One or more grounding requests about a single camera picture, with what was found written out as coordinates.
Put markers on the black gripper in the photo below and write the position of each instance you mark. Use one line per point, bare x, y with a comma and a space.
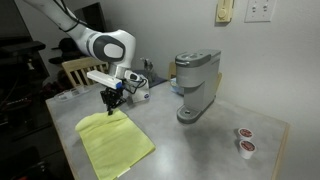
113, 95

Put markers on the yellow-green microfiber towel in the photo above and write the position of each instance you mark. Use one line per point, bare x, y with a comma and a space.
113, 143

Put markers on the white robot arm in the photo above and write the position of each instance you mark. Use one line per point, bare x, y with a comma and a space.
100, 43

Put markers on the clear plastic tray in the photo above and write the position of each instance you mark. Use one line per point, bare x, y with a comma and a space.
71, 94

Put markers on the glass utensil jar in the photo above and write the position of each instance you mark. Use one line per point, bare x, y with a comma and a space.
148, 71

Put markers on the light wooden slatted chair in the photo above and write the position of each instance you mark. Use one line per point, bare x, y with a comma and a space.
83, 63

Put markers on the dark blue cloth mat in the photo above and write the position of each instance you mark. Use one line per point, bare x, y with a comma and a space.
159, 81

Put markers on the blue wipes box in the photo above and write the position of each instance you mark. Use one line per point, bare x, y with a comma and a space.
174, 87

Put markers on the black hat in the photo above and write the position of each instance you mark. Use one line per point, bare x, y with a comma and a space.
66, 46

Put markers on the grey pod coffee machine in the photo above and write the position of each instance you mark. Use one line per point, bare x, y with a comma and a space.
196, 76

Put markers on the black monitor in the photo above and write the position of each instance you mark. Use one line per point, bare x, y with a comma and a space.
95, 16

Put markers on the white coffee pod red lid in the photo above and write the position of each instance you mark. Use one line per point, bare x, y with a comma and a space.
245, 133
247, 148

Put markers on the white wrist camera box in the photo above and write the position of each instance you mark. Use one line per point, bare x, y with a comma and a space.
101, 78

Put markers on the beige wall thermostat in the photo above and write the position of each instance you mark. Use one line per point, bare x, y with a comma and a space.
223, 11

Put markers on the white wall switch plate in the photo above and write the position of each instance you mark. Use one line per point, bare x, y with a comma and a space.
260, 10

